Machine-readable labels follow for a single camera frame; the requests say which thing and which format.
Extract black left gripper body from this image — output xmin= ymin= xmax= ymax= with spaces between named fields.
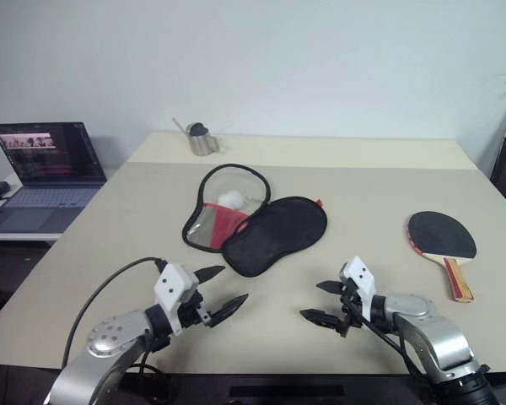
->
xmin=177 ymin=290 xmax=215 ymax=331

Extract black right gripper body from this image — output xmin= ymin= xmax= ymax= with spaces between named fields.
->
xmin=336 ymin=280 xmax=366 ymax=338

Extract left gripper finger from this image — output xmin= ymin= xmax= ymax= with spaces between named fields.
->
xmin=210 ymin=294 xmax=250 ymax=328
xmin=195 ymin=265 xmax=226 ymax=284

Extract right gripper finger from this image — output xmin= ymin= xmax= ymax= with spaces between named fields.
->
xmin=316 ymin=280 xmax=345 ymax=295
xmin=299 ymin=309 xmax=342 ymax=332

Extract black red paddle case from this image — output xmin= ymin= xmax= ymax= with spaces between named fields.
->
xmin=181 ymin=163 xmax=329 ymax=279

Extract white fluffy ball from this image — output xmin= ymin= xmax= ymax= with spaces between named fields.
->
xmin=218 ymin=190 xmax=248 ymax=211

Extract table tennis paddle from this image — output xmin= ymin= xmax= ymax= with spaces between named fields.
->
xmin=404 ymin=209 xmax=478 ymax=304

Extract black bar below table edge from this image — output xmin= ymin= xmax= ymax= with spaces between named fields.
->
xmin=229 ymin=384 xmax=345 ymax=397

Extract open grey laptop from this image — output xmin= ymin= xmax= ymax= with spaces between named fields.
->
xmin=0 ymin=121 xmax=108 ymax=234

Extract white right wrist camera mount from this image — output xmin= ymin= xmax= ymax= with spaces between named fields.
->
xmin=339 ymin=256 xmax=379 ymax=326

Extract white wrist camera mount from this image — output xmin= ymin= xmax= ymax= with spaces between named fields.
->
xmin=153 ymin=263 xmax=200 ymax=338
xmin=339 ymin=256 xmax=379 ymax=326

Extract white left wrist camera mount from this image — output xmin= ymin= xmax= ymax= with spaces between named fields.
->
xmin=153 ymin=263 xmax=200 ymax=338

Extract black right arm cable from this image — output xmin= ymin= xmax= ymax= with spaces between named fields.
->
xmin=341 ymin=290 xmax=427 ymax=381

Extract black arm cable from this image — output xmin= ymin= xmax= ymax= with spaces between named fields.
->
xmin=341 ymin=290 xmax=427 ymax=381
xmin=61 ymin=256 xmax=170 ymax=372

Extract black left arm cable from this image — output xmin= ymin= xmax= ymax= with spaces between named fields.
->
xmin=61 ymin=256 xmax=170 ymax=372

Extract steel cup with handle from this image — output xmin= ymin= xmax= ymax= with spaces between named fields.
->
xmin=186 ymin=121 xmax=221 ymax=156

